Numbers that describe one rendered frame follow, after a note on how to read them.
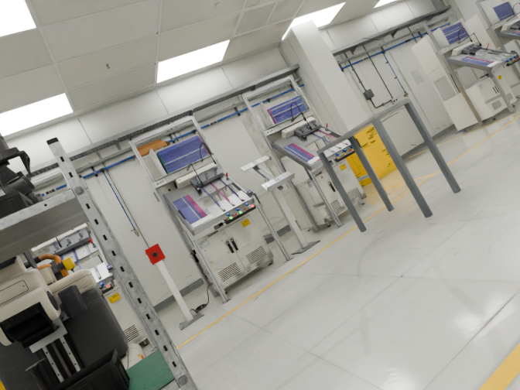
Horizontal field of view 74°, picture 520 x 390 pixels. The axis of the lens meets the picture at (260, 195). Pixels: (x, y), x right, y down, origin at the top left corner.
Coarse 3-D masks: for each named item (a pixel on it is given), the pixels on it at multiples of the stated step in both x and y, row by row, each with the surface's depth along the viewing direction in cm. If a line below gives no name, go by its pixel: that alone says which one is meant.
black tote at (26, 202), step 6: (12, 192) 106; (18, 192) 107; (0, 198) 105; (6, 198) 106; (12, 198) 106; (18, 198) 107; (24, 198) 111; (0, 204) 105; (6, 204) 105; (12, 204) 106; (18, 204) 106; (24, 204) 107; (30, 204) 116; (0, 210) 104; (6, 210) 105; (12, 210) 105; (0, 216) 104
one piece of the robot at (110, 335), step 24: (24, 264) 193; (72, 264) 200; (96, 288) 197; (96, 312) 182; (72, 336) 176; (96, 336) 180; (120, 336) 185; (0, 360) 164; (24, 360) 168; (48, 360) 168; (72, 360) 170; (24, 384) 166; (48, 384) 169
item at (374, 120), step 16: (384, 112) 243; (416, 112) 258; (352, 128) 256; (384, 128) 238; (336, 144) 291; (352, 144) 316; (384, 144) 240; (432, 144) 257; (400, 160) 237; (336, 176) 295; (448, 176) 257; (384, 192) 315; (416, 192) 236; (352, 208) 294
